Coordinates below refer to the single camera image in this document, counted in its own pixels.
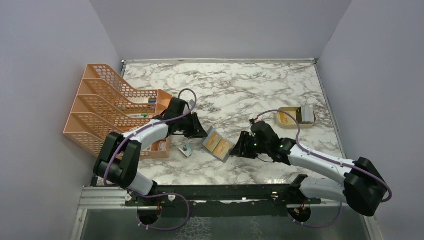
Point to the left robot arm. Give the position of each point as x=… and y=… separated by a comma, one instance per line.
x=120, y=154

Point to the yellow oval card tray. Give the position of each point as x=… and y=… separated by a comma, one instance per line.
x=294, y=113

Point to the grey card holder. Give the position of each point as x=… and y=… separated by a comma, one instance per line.
x=208, y=131

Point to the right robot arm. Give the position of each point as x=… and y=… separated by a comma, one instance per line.
x=356, y=183

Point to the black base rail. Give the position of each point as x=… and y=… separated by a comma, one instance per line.
x=186, y=201

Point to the small blue white clip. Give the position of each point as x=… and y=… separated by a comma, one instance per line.
x=186, y=150

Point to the gold card in tray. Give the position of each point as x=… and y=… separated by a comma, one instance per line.
x=286, y=120

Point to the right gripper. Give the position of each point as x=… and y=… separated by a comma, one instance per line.
x=241, y=148

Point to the orange mesh file organizer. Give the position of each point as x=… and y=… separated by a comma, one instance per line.
x=106, y=103

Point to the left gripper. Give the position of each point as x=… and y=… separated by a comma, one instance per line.
x=197, y=130

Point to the gold credit card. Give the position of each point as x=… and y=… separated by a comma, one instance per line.
x=212, y=141
x=223, y=149

